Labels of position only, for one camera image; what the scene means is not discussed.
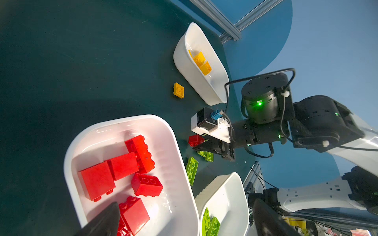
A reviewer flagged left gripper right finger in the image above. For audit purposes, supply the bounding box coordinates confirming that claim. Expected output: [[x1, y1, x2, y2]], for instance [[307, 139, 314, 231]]
[[253, 199, 300, 236]]

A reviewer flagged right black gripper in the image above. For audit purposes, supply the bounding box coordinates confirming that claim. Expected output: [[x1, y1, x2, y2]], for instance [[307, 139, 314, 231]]
[[193, 120, 288, 161]]

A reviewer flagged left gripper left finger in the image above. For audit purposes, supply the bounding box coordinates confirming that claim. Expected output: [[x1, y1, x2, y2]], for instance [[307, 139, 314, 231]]
[[75, 202, 121, 236]]

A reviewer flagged green brick low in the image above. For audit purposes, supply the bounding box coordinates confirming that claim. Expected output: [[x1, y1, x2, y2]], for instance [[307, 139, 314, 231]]
[[204, 152, 214, 162], [197, 151, 207, 157], [186, 157, 198, 186]]

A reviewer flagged red small brick low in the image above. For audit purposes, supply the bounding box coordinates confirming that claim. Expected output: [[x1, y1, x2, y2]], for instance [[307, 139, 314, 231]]
[[188, 134, 205, 147]]

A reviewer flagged green brick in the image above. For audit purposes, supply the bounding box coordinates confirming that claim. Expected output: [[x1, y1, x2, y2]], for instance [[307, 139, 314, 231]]
[[201, 208, 212, 236], [206, 217, 221, 236]]

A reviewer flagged yellow upturned small brick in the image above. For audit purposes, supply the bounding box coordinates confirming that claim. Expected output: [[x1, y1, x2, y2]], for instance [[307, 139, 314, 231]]
[[173, 83, 185, 99]]

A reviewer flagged red square brick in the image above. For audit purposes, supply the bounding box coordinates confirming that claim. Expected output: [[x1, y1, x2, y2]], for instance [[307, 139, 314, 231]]
[[131, 173, 163, 197]]

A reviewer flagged red long brick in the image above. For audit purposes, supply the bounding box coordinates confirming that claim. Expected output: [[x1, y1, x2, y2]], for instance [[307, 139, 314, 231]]
[[125, 135, 155, 174]]

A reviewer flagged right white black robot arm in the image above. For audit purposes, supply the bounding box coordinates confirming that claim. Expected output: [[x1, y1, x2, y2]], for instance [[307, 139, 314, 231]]
[[190, 70, 378, 215]]

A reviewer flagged white tray front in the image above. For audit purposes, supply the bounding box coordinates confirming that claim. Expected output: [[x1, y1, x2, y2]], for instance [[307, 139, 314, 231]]
[[195, 172, 249, 236]]

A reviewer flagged white tray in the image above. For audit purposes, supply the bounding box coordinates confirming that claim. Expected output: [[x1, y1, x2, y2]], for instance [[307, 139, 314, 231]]
[[173, 22, 229, 106], [64, 115, 200, 236], [195, 172, 249, 236]]

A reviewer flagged white tray left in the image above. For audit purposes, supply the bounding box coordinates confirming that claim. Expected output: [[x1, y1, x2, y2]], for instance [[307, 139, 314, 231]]
[[64, 115, 200, 236]]

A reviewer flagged yellow brick pair centre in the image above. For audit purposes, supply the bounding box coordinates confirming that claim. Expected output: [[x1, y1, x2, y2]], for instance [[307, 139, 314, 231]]
[[199, 62, 212, 76]]

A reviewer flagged white tray back right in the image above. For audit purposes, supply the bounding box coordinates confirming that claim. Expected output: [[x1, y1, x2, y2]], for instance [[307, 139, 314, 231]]
[[173, 22, 229, 106]]

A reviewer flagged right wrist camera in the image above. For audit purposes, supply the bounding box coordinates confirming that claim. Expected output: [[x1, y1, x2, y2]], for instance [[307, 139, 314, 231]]
[[191, 107, 231, 144]]

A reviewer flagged aluminium front rail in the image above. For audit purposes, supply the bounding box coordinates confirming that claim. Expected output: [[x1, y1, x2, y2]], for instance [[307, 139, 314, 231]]
[[243, 161, 266, 193]]

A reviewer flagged aluminium frame back bar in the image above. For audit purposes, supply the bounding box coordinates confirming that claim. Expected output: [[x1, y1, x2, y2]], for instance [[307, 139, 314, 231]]
[[190, 0, 242, 44]]

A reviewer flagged aluminium frame right post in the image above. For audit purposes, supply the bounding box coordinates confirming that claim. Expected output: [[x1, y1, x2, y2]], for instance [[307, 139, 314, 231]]
[[217, 0, 283, 44]]

